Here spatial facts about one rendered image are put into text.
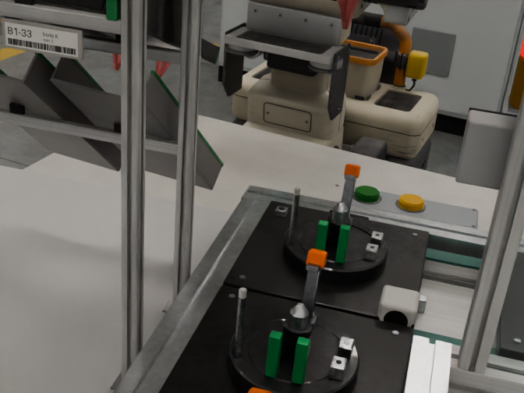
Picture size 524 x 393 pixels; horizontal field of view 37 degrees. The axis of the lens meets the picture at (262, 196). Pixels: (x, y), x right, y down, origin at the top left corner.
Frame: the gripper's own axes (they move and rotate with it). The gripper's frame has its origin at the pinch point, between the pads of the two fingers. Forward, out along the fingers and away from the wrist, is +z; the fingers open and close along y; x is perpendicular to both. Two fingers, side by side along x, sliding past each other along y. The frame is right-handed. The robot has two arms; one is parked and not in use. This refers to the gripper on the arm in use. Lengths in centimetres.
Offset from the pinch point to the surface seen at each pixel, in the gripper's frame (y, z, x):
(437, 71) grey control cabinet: 7, 83, 288
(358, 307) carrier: 10.3, 27.4, -29.2
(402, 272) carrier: 14.6, 27.2, -19.0
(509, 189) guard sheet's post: 23.6, 5.9, -35.6
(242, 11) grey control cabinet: -103, 71, 304
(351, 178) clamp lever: 5.4, 17.6, -13.5
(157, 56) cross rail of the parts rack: -18.7, 1.8, -24.2
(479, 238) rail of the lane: 24.2, 27.8, -3.3
